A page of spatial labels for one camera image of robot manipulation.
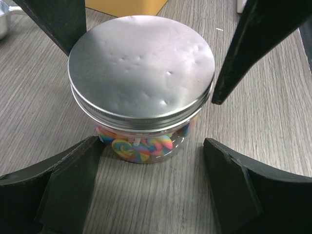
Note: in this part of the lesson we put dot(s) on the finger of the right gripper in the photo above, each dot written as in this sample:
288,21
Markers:
262,26
63,21

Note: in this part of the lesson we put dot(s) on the clear round jar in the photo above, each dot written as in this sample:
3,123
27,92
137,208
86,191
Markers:
148,150

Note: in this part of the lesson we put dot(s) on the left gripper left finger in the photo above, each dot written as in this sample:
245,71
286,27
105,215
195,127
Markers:
52,196

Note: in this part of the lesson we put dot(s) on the white round lid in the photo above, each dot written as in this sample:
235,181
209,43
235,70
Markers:
141,73

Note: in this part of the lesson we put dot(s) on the silver metal scoop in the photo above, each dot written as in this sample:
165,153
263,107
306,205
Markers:
5,17

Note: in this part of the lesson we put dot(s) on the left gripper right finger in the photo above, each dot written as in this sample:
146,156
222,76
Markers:
251,197

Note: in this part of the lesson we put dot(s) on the white clothes rack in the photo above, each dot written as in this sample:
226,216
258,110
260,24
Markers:
240,5

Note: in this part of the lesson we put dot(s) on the small gold lollipop tin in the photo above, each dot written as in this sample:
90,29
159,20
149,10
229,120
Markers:
120,8

